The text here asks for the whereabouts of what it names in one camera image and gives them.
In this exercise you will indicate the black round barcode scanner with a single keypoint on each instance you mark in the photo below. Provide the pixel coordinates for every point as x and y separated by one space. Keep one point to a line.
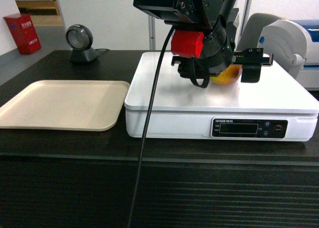
80 39

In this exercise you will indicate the beige plastic tray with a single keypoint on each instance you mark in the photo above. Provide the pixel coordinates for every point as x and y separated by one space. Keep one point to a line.
65 105

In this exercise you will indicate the dark red yellow mango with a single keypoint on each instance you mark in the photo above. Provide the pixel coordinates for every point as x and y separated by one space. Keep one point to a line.
228 76

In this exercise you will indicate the red fire extinguisher box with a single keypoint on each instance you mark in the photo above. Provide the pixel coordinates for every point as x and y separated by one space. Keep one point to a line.
23 33

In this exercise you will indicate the white blue label printer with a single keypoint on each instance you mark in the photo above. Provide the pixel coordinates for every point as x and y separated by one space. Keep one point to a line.
294 44

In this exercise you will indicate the black gripper red block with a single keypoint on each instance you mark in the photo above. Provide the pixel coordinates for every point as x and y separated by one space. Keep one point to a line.
200 55

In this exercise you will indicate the black checkout counter cabinet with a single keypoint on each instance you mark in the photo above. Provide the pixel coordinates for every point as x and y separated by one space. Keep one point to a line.
77 179

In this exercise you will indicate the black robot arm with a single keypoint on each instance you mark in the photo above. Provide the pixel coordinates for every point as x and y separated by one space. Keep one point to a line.
191 15

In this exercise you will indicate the wooden shelf with papers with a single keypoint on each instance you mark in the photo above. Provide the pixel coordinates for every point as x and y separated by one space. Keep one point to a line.
43 12

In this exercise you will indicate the white electronic checkout scale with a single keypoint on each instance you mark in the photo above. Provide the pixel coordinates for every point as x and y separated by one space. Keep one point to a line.
277 108

